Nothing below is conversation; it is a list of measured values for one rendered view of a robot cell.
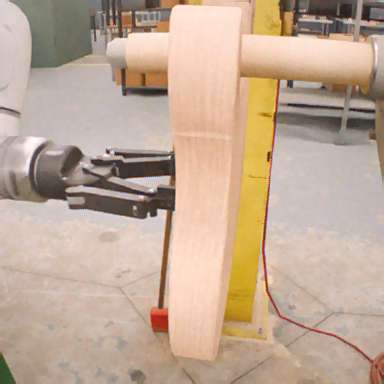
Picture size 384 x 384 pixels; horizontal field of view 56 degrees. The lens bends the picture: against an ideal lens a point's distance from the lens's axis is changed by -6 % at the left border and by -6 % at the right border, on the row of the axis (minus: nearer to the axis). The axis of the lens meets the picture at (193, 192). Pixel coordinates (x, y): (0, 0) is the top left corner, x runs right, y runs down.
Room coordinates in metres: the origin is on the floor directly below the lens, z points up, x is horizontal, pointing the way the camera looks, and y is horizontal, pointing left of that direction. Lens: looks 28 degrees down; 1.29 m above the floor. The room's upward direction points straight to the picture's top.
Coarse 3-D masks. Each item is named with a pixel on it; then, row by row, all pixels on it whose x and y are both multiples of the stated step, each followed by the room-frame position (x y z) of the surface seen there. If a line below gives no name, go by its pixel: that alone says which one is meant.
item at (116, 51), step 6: (114, 42) 0.30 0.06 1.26; (120, 42) 0.30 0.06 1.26; (126, 42) 0.30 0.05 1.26; (108, 48) 0.30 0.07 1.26; (114, 48) 0.30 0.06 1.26; (120, 48) 0.30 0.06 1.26; (108, 54) 0.30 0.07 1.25; (114, 54) 0.30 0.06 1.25; (120, 54) 0.30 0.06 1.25; (108, 60) 0.30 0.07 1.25; (114, 60) 0.30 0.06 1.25; (120, 60) 0.30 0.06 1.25; (114, 66) 0.30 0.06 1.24; (120, 66) 0.30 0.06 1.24; (126, 66) 0.30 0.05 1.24
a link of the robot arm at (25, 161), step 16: (16, 144) 0.44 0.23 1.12; (32, 144) 0.44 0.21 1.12; (0, 160) 0.42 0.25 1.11; (16, 160) 0.42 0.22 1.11; (32, 160) 0.42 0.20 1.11; (0, 176) 0.41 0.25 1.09; (16, 176) 0.41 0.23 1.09; (32, 176) 0.42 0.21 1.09; (0, 192) 0.42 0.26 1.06; (16, 192) 0.41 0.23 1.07; (32, 192) 0.41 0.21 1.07
